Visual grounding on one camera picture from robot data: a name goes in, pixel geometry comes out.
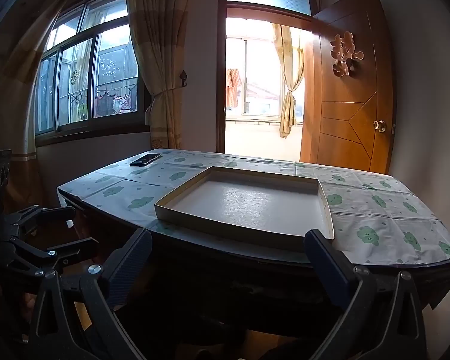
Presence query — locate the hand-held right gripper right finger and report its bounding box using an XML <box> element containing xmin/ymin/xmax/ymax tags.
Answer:
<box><xmin>304</xmin><ymin>229</ymin><xmax>428</xmax><ymax>360</ymax></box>

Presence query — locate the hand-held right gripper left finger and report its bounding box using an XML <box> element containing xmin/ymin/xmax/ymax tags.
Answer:
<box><xmin>26</xmin><ymin>228</ymin><xmax>154</xmax><ymax>360</ymax></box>

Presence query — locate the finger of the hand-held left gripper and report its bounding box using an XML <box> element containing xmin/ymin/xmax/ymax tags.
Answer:
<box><xmin>7</xmin><ymin>237</ymin><xmax>100</xmax><ymax>275</ymax></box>
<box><xmin>0</xmin><ymin>205</ymin><xmax>77</xmax><ymax>241</ymax></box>

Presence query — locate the shallow cardboard tray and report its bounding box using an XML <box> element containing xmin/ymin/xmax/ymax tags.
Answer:
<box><xmin>154</xmin><ymin>165</ymin><xmax>335</xmax><ymax>242</ymax></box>

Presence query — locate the cloud print tablecloth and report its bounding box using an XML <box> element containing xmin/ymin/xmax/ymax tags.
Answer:
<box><xmin>57</xmin><ymin>149</ymin><xmax>450</xmax><ymax>268</ymax></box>

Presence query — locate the wide beige window curtain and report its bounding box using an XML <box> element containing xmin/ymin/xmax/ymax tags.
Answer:
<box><xmin>0</xmin><ymin>0</ymin><xmax>79</xmax><ymax>203</ymax></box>

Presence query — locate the dark wooden table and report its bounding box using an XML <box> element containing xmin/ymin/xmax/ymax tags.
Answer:
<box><xmin>57</xmin><ymin>185</ymin><xmax>450</xmax><ymax>340</ymax></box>

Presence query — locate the black smartphone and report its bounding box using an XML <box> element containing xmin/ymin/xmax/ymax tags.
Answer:
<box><xmin>129</xmin><ymin>153</ymin><xmax>162</xmax><ymax>168</ymax></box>

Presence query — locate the laundry on drying rack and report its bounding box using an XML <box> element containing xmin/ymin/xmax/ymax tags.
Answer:
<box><xmin>68</xmin><ymin>84</ymin><xmax>136</xmax><ymax>116</ymax></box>

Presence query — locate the wooden door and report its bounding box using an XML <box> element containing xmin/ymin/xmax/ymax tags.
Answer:
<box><xmin>299</xmin><ymin>0</ymin><xmax>397</xmax><ymax>175</ymax></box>

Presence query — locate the dark framed window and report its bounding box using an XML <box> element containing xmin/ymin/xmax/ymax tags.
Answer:
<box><xmin>34</xmin><ymin>0</ymin><xmax>151</xmax><ymax>137</ymax></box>

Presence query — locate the tied balcony curtain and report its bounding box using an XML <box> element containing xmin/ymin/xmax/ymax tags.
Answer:
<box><xmin>272</xmin><ymin>23</ymin><xmax>305</xmax><ymax>139</ymax></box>

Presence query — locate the balcony window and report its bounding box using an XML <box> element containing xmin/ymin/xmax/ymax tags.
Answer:
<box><xmin>226</xmin><ymin>37</ymin><xmax>305</xmax><ymax>118</ymax></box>

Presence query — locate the orange hanging laundry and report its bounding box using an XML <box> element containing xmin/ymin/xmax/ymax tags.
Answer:
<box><xmin>227</xmin><ymin>68</ymin><xmax>243</xmax><ymax>110</ymax></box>

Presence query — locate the tied beige window curtain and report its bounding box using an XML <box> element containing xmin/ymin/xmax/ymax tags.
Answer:
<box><xmin>125</xmin><ymin>0</ymin><xmax>190</xmax><ymax>151</ymax></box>

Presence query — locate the paper door decoration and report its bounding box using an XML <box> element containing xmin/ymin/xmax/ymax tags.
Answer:
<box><xmin>330</xmin><ymin>31</ymin><xmax>365</xmax><ymax>78</ymax></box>

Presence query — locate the brown door frame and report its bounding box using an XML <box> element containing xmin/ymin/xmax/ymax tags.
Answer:
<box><xmin>215</xmin><ymin>0</ymin><xmax>323</xmax><ymax>154</ymax></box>

